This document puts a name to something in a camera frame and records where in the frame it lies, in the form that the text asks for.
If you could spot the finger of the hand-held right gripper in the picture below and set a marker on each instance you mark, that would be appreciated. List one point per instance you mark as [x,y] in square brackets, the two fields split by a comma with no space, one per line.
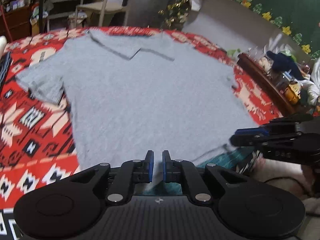
[252,130]
[245,140]

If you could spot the folded white cloth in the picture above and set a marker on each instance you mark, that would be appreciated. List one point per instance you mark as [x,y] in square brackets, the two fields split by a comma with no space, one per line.
[2,45]

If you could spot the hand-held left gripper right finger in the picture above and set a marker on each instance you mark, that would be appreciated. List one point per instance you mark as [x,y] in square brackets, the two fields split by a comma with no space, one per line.
[165,166]

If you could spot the small Christmas tree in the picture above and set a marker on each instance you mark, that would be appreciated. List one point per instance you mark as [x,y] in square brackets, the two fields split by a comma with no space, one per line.
[177,12]

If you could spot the grey shirt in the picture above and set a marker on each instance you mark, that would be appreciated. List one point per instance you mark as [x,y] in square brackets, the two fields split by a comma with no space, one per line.
[150,92]

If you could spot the folded blue jeans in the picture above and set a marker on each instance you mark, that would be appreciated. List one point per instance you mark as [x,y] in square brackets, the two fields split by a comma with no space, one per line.
[5,67]

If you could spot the green Christmas wall banner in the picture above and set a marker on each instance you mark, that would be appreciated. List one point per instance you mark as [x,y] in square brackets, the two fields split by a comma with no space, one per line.
[275,2]

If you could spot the yellow cartoon jar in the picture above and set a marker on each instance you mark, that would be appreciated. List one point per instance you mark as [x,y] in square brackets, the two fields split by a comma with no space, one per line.
[292,92]

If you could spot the crinkled white plastic bag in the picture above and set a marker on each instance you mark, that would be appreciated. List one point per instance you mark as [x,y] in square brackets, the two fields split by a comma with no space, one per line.
[275,43]

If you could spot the red patterned blanket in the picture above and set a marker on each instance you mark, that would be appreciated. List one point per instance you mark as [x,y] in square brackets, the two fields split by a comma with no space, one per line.
[15,105]

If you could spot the beige plastic chair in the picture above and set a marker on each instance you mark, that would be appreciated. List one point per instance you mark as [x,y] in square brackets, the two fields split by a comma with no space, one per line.
[100,6]

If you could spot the green plant toy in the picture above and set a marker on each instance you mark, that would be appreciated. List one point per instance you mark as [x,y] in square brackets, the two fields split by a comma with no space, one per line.
[233,52]

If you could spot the brown wooden drawer cabinet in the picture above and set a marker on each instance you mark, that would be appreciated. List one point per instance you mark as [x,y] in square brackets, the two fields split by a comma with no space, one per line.
[17,22]

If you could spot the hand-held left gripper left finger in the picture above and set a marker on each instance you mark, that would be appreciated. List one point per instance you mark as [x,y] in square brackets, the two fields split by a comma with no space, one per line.
[150,166]

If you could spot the navy blue cloth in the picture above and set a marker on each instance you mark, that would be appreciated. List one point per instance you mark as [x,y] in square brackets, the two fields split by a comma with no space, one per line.
[282,63]

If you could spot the brown wooden nightstand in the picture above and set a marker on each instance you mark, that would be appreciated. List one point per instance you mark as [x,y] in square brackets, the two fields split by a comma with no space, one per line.
[260,80]

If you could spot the green cutting mat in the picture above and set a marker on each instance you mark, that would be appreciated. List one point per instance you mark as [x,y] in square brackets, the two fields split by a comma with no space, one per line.
[225,157]

